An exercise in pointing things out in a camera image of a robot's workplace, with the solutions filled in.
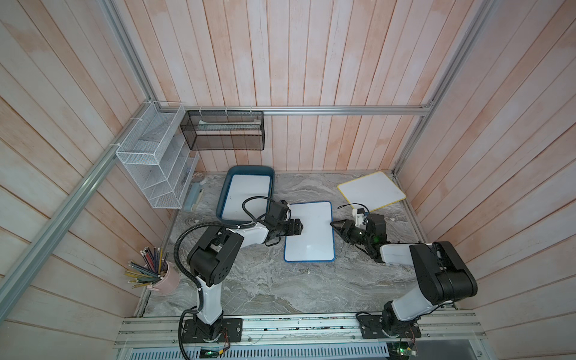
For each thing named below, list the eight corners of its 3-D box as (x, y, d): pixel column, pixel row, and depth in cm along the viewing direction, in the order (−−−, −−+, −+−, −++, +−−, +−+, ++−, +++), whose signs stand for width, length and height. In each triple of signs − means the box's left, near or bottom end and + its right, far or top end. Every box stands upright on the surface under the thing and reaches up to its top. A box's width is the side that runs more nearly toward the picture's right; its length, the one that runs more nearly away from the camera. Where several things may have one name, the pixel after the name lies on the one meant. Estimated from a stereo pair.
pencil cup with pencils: (144, 299, 82) (117, 285, 69) (156, 265, 90) (135, 247, 77) (174, 299, 82) (153, 285, 69) (184, 265, 90) (167, 247, 77)
